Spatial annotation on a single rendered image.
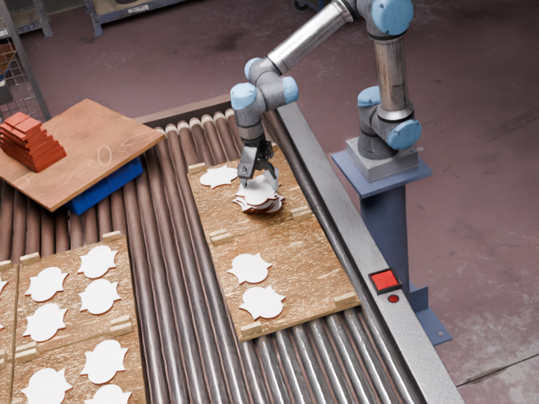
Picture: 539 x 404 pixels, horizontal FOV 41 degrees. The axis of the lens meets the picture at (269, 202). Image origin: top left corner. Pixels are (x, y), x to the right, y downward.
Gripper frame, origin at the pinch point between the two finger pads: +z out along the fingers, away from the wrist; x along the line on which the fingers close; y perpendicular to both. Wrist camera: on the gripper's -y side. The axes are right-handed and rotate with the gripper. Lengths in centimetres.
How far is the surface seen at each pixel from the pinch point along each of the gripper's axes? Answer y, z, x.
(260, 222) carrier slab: -1.4, 12.8, 1.7
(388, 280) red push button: -19.2, 12.9, -43.2
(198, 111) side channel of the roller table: 60, 14, 49
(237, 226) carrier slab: -4.3, 12.7, 8.4
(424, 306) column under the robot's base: 51, 104, -41
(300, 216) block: 1.2, 10.6, -11.4
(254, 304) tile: -36.1, 11.0, -8.7
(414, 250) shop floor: 88, 108, -30
